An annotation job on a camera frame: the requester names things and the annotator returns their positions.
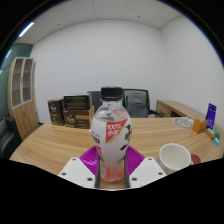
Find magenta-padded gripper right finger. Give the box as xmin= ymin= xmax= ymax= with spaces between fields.
xmin=123 ymin=145 xmax=168 ymax=189

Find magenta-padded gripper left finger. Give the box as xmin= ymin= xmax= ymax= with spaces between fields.
xmin=58 ymin=145 xmax=102 ymax=189

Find clear drink bottle black cap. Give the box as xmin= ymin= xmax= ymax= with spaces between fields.
xmin=90 ymin=86 xmax=133 ymax=183

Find white mug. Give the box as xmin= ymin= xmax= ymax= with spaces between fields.
xmin=156 ymin=143 xmax=193 ymax=175

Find brown cardboard carton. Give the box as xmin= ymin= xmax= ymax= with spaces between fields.
xmin=63 ymin=105 xmax=95 ymax=130

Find flat round red coaster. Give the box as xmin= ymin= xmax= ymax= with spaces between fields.
xmin=189 ymin=153 xmax=202 ymax=165

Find round grey printed mat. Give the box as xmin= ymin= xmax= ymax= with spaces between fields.
xmin=173 ymin=117 xmax=195 ymax=130

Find tall dark brown carton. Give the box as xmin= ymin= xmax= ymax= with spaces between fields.
xmin=47 ymin=97 xmax=66 ymax=127

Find black mesh office chair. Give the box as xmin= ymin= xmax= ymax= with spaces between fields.
xmin=121 ymin=88 xmax=164 ymax=119

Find black flat carton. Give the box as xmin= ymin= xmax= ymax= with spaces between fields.
xmin=63 ymin=93 xmax=93 ymax=111

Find orange box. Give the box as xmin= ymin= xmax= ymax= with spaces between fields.
xmin=191 ymin=118 xmax=208 ymax=134

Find wooden side desk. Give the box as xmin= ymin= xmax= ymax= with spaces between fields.
xmin=154 ymin=99 xmax=206 ymax=121

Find dark padded office chair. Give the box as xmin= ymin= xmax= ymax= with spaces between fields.
xmin=87 ymin=90 xmax=103 ymax=113

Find black armchair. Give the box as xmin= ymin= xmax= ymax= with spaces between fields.
xmin=0 ymin=115 xmax=23 ymax=160

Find wooden shelf cabinet glass doors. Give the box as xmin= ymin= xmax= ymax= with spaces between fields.
xmin=7 ymin=56 xmax=39 ymax=139

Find small yellow box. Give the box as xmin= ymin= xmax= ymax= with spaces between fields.
xmin=204 ymin=128 xmax=218 ymax=139

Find purple standing package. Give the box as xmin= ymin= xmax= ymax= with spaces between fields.
xmin=204 ymin=102 xmax=218 ymax=130

